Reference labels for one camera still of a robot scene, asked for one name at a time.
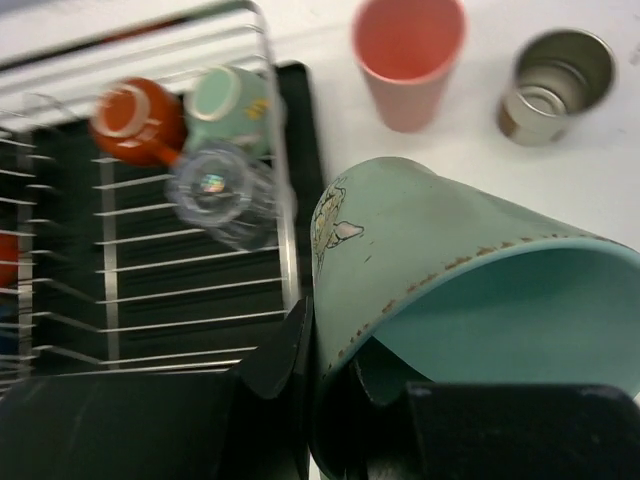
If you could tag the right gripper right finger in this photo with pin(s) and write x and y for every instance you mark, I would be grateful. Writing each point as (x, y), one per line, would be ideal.
(411, 428)

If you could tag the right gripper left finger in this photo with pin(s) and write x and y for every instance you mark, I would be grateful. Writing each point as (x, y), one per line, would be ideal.
(245, 423)

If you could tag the tall green mug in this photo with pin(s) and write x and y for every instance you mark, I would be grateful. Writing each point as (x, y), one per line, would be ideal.
(418, 275)

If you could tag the clear plastic glass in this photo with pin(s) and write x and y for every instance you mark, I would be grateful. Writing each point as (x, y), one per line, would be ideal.
(226, 191)

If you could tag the small green mug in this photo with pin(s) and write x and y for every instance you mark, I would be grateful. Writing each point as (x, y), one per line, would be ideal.
(230, 104)

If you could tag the orange floral bowl cup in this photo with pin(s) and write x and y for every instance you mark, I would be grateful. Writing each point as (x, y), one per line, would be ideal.
(139, 122)

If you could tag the white brown steel tumbler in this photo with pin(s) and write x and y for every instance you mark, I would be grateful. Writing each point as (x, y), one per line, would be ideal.
(557, 78)

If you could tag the pink plastic cup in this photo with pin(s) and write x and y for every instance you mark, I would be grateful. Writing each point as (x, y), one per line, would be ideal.
(406, 52)

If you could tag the black drip tray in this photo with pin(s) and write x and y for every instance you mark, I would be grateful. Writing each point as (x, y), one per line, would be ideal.
(110, 279)

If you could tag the small orange cup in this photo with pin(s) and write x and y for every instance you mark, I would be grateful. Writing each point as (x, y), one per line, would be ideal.
(10, 255)

